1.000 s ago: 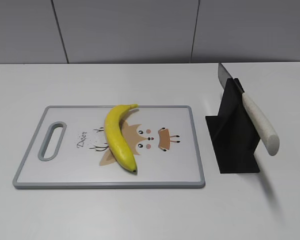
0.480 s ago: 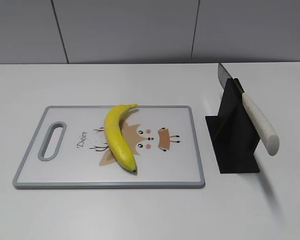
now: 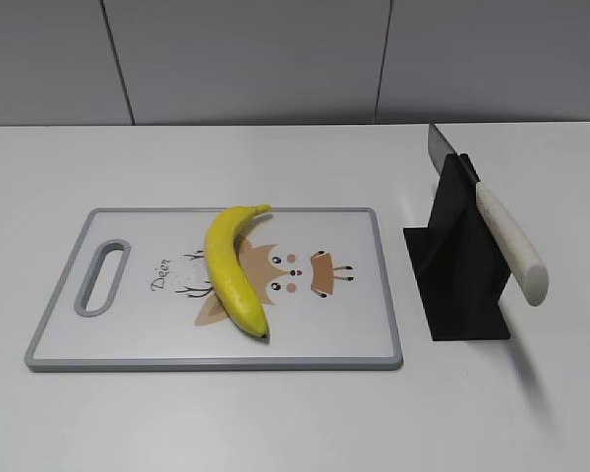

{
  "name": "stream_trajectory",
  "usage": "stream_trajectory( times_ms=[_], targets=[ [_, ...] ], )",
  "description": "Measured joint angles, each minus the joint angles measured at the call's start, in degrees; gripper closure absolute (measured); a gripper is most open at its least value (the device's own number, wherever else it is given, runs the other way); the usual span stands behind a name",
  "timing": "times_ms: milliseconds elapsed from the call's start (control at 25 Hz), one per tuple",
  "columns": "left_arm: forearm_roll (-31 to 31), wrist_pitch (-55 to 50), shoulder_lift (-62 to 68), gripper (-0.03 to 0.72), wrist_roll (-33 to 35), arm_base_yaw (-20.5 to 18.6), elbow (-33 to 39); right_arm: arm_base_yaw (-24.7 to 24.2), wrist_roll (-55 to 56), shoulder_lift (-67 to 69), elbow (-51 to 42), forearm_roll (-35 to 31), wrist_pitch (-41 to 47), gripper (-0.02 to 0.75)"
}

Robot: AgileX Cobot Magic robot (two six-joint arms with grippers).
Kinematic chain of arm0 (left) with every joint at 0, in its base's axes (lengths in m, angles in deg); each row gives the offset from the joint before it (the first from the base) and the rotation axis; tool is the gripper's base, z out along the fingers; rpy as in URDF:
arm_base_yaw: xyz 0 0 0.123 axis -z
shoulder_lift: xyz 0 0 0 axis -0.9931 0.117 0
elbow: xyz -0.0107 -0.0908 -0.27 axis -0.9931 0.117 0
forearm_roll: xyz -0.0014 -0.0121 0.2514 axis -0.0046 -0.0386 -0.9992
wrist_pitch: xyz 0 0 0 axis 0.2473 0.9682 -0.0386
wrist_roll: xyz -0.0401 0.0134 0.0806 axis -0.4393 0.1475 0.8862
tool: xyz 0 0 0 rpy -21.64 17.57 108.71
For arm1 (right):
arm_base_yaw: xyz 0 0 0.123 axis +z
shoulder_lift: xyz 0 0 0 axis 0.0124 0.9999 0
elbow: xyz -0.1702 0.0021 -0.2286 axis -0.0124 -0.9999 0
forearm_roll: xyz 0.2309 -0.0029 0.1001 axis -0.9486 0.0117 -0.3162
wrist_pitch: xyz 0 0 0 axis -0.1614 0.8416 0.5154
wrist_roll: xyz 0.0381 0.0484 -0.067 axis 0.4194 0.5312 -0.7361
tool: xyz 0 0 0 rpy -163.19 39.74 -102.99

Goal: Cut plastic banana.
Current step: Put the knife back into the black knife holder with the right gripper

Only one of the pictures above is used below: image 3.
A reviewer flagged yellow plastic banana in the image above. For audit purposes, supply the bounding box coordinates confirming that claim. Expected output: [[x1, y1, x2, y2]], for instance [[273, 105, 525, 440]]
[[205, 205, 271, 339]]

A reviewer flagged white-handled kitchen knife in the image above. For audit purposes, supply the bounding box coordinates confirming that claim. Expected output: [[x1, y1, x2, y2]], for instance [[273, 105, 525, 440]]
[[427, 123, 549, 307]]

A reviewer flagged white grey-rimmed cutting board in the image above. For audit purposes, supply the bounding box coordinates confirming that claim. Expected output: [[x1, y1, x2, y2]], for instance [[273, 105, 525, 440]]
[[25, 207, 402, 372]]

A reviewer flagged black knife stand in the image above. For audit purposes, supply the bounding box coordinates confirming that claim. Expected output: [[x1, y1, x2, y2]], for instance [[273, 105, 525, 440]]
[[403, 153, 510, 341]]

